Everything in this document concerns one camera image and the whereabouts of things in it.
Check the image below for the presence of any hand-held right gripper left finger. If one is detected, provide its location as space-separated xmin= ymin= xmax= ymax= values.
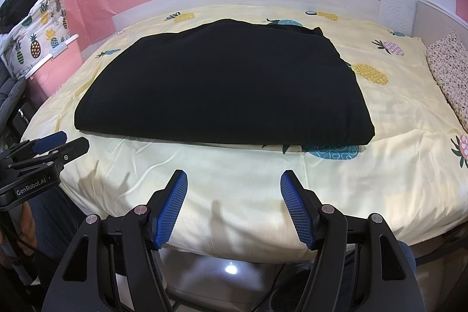
xmin=42 ymin=169 xmax=189 ymax=312

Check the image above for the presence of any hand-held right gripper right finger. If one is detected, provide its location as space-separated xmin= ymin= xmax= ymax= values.
xmin=280 ymin=169 xmax=426 ymax=312

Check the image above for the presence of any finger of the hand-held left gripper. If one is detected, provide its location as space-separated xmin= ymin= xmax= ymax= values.
xmin=7 ymin=137 xmax=90 ymax=174
xmin=16 ymin=131 xmax=68 ymax=156

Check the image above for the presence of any black garment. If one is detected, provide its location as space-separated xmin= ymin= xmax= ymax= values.
xmin=74 ymin=18 xmax=375 ymax=147

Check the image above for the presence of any person's left hand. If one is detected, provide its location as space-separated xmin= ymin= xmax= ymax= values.
xmin=0 ymin=204 xmax=38 ymax=261

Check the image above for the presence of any black case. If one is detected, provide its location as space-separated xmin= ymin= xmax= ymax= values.
xmin=5 ymin=99 xmax=39 ymax=148

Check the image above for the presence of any person's left leg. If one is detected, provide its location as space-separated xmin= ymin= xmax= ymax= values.
xmin=27 ymin=188 xmax=90 ymax=274

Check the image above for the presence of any person's leg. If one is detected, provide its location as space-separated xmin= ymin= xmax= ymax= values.
xmin=27 ymin=188 xmax=90 ymax=274
xmin=397 ymin=240 xmax=418 ymax=274

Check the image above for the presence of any grey quilted cloth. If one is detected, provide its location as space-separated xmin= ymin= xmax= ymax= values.
xmin=0 ymin=74 xmax=27 ymax=123

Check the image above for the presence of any pink storage box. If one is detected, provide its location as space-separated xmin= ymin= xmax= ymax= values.
xmin=25 ymin=34 xmax=82 ymax=105

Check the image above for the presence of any yellow pineapple print bedsheet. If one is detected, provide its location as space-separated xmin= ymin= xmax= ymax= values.
xmin=20 ymin=3 xmax=468 ymax=263

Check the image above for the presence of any white pineapple print cloth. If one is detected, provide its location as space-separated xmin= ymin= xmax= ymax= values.
xmin=0 ymin=0 xmax=71 ymax=79

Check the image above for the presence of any person's right leg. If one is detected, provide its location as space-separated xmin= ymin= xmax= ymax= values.
xmin=397 ymin=240 xmax=418 ymax=274

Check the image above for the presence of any speckled pillow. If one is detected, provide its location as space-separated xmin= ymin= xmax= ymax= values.
xmin=426 ymin=30 xmax=468 ymax=134

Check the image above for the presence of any white bed board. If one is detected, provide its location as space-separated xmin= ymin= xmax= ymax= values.
xmin=413 ymin=0 xmax=468 ymax=50

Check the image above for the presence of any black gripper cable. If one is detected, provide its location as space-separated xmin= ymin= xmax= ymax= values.
xmin=0 ymin=222 xmax=59 ymax=267

